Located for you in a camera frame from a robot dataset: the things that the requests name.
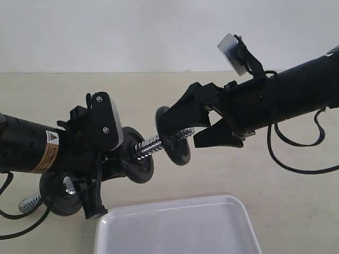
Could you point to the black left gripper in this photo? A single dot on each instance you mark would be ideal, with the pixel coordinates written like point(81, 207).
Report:
point(82, 139)

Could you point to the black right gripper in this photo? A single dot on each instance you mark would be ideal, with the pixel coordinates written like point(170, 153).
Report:
point(192, 111)

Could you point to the black weight plate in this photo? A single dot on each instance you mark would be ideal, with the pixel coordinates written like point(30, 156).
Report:
point(53, 190)
point(175, 145)
point(138, 171)

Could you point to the chrome threaded dumbbell bar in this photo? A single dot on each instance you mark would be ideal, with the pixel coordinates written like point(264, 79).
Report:
point(143, 150)

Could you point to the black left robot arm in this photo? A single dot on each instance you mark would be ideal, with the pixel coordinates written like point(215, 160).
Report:
point(29, 147)

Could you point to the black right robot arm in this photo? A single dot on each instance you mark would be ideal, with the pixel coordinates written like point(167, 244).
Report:
point(260, 102)

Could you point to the chrome collar nut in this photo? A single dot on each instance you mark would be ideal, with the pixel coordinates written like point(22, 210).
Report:
point(69, 187)

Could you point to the white plastic tray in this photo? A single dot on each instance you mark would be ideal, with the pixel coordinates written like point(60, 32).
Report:
point(212, 224)

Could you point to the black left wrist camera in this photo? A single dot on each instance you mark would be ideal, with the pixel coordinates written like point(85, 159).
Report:
point(103, 128)

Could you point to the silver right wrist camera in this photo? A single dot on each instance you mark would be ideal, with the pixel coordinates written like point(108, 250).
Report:
point(239, 57)

